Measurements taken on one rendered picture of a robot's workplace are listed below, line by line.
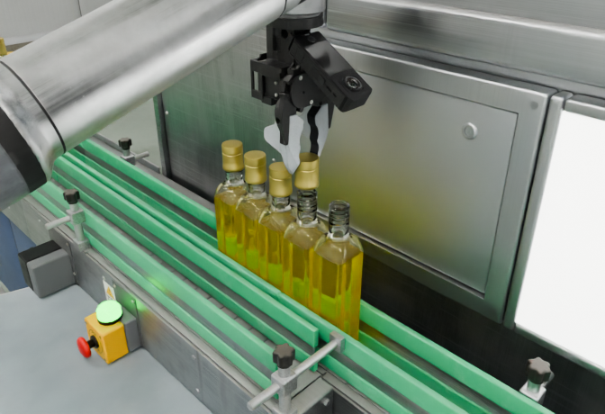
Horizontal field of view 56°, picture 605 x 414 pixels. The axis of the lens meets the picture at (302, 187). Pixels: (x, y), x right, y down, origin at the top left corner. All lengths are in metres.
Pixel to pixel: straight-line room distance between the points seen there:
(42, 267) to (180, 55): 0.92
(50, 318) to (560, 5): 1.07
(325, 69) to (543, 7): 0.26
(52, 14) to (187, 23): 6.53
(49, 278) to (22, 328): 0.11
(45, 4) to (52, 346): 5.91
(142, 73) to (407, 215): 0.55
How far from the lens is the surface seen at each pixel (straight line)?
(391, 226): 0.91
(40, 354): 1.22
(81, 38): 0.43
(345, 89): 0.68
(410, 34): 0.80
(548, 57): 0.71
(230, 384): 0.91
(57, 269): 1.33
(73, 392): 1.13
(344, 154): 0.93
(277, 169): 0.84
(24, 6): 6.85
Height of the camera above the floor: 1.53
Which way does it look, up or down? 28 degrees down
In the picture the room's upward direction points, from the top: straight up
